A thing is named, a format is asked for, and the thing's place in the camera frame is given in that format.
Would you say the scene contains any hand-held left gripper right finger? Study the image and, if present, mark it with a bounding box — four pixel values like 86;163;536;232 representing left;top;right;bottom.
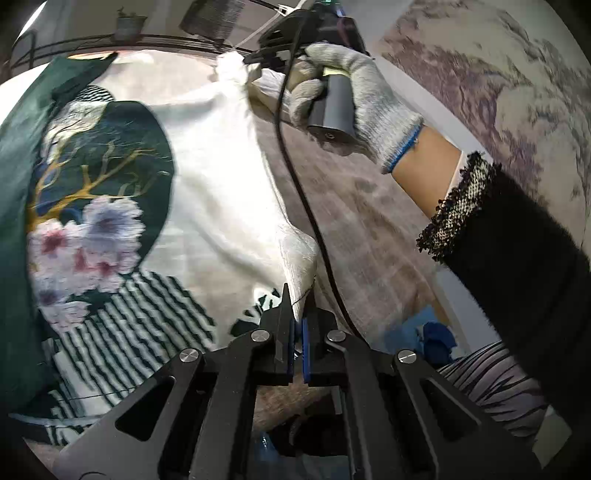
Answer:
301;295;544;480

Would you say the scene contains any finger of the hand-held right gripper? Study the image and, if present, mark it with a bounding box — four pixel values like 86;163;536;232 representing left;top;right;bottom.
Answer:
243;45;286;68

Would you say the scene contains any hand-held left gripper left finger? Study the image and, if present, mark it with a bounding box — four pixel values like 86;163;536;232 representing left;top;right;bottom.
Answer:
53;283;297;480

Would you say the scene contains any white floral printed garment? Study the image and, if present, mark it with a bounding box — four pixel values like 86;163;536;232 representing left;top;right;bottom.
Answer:
0;50;320;455

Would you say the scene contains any person's right forearm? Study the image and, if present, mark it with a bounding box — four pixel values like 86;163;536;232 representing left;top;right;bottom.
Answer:
382;124;591;380

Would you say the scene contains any person's right hand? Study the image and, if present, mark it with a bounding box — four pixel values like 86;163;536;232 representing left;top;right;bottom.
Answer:
283;41;424;175

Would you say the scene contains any dark woven basket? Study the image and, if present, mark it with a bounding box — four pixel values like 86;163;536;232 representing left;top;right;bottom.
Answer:
179;0;247;41

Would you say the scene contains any blue cloth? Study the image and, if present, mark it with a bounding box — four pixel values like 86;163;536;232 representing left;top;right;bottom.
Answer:
399;307;459;370

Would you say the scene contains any potted plant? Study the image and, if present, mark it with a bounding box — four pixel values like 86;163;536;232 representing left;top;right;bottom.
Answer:
113;7;149;41

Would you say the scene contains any person's striped clothing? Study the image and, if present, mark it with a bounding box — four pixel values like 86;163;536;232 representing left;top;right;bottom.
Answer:
436;340;551;438

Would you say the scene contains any white cable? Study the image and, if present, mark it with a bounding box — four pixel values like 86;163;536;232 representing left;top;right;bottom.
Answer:
238;4;289;49

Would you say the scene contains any black cable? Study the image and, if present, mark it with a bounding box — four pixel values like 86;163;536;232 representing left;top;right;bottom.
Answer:
274;9;365;344

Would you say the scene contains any dark metal rail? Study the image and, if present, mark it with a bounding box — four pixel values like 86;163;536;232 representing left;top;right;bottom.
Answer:
8;33;234;63

